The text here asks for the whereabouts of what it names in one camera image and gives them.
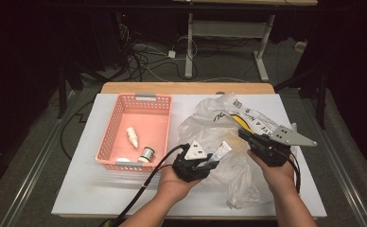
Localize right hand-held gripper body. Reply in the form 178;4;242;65
248;125;318;168

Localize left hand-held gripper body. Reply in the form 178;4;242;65
171;140;216;183

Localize small white silver tube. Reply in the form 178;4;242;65
209;140;233;164

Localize clear printed plastic bag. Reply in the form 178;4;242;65
175;92;299;210

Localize pink perforated plastic basket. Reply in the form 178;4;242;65
95;92;173;173

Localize person's left hand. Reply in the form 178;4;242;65
155;165;205;205

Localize person's right hand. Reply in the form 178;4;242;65
246;149;298;199

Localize white dropper bottle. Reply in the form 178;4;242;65
126;126;140;149

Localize black stand legs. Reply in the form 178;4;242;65
56;58;112;120
274;61;328;131

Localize white board table cover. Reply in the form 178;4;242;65
51;93;327;218

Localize white-legged desk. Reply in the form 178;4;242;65
171;0;319;83

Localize dark equipment with red light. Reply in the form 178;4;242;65
114;10;133;53

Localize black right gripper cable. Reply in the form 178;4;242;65
287;150;303;194

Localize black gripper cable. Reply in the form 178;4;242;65
287;150;303;194
99;143;190;227

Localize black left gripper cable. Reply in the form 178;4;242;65
99;143;190;227

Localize silver wire spool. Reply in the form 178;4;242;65
137;146;156;165

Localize metal floor rail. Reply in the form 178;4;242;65
0;91;80;227
293;94;367;227

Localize tangle of floor cables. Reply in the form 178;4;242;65
118;27;201;83

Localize black floor cable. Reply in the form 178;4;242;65
59;99;96;161

